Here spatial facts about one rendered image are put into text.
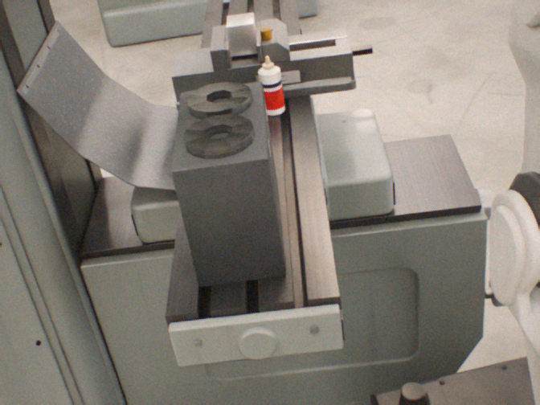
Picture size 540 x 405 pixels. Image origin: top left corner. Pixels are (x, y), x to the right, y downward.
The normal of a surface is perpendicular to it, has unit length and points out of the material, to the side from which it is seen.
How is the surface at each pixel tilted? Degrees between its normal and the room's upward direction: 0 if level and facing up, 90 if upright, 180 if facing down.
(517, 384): 0
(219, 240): 90
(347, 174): 0
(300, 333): 90
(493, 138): 0
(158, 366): 90
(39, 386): 88
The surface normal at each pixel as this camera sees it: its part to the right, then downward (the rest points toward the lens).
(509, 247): -0.97, 0.21
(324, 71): 0.02, 0.56
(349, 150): -0.13, -0.82
